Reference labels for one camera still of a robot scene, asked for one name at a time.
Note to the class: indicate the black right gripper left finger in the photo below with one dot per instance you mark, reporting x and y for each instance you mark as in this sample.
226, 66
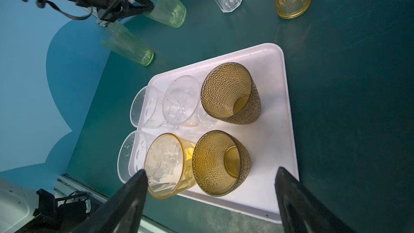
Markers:
122, 213

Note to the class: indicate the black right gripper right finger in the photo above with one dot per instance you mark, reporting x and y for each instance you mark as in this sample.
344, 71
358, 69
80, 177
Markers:
301, 211

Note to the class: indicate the small green transparent glass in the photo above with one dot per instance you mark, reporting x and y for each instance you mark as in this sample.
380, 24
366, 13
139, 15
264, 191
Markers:
168, 12

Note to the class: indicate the clear faceted glass one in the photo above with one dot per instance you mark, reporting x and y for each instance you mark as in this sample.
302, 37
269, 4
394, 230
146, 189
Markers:
133, 153

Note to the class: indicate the short yellow transparent glass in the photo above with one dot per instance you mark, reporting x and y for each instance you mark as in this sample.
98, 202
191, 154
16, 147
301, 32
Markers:
168, 166

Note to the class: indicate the dimpled amber glass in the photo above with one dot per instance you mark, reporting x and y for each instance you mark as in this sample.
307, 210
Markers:
221, 163
229, 94

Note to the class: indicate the clear faceted glass two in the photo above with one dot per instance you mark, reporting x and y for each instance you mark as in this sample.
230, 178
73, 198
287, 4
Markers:
146, 108

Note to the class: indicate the clear faceted glass three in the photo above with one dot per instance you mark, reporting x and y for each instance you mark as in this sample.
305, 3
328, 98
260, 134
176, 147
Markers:
181, 105

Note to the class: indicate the white plastic tray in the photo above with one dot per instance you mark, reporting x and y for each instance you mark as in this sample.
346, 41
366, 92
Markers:
269, 140

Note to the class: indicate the tall green transparent glass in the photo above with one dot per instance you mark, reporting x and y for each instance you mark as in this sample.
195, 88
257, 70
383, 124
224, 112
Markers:
122, 41

